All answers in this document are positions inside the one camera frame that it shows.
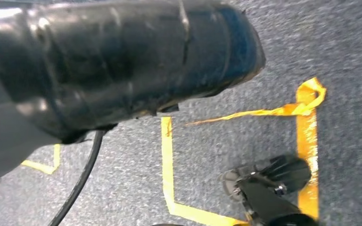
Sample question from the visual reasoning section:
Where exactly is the yellow floor tape outline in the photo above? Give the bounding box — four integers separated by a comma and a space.
21, 144, 61, 175
160, 77, 327, 226

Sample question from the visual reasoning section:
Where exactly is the loose yellow tape strip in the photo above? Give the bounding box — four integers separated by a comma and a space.
185, 77, 327, 127

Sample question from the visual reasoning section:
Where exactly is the black robot foot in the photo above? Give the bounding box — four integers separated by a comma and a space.
221, 154, 320, 226

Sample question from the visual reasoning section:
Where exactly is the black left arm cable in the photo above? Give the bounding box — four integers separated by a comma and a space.
48, 129, 107, 226

